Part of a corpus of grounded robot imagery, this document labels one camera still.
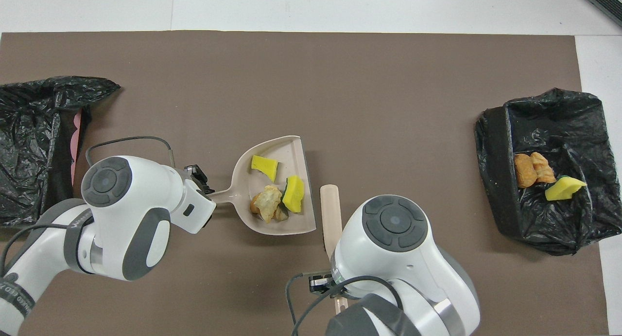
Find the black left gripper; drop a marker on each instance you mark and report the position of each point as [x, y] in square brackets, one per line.
[193, 171]

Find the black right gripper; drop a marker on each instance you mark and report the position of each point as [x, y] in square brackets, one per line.
[322, 283]

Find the small yellow sponge piece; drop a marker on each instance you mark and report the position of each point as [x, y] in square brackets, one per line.
[265, 167]

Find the pale bread chunk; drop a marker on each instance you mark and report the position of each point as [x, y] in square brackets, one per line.
[269, 200]

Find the beige brush with black bristles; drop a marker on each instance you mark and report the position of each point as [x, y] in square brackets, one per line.
[330, 214]

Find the beige plastic dustpan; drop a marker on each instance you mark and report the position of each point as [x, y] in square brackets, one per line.
[286, 153]

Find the large yellow sponge piece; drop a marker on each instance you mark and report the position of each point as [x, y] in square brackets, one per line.
[294, 195]

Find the brown breaded nugget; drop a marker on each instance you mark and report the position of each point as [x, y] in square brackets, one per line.
[525, 170]

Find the yellow sponge with green pad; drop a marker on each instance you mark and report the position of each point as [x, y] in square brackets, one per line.
[563, 189]

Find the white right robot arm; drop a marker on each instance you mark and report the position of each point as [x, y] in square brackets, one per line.
[413, 277]

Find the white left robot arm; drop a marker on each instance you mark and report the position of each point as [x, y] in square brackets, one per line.
[136, 195]

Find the black bag-lined pink bin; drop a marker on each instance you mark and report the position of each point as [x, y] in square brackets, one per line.
[29, 190]

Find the black bag-lined trash bin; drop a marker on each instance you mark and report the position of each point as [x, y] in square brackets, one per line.
[559, 122]

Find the brown paper table mat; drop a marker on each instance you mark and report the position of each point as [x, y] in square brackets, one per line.
[311, 59]

